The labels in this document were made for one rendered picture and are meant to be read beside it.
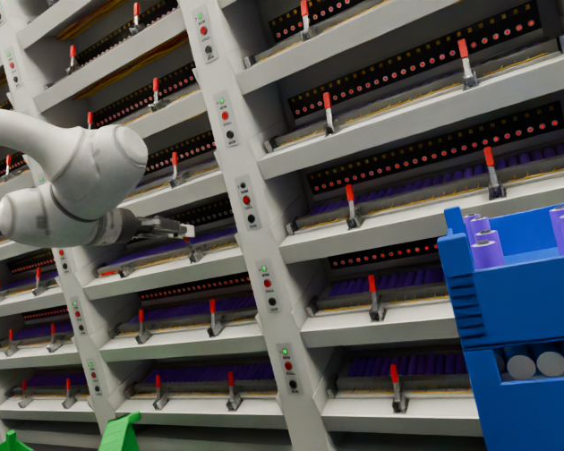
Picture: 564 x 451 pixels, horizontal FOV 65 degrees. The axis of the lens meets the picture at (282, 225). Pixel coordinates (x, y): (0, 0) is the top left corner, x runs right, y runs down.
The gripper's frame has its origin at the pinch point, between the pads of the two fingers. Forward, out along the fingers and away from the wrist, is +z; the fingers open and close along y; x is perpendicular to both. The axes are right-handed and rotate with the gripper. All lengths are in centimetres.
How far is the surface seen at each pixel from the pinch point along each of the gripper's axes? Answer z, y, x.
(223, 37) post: -7.7, 25.1, 37.7
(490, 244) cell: -45, 72, -18
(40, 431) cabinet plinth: 18, -95, -55
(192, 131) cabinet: 14.2, -5.5, 31.9
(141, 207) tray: -0.5, -12.5, 8.9
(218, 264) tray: 3.5, 7.9, -9.5
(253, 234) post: 2.0, 20.1, -4.5
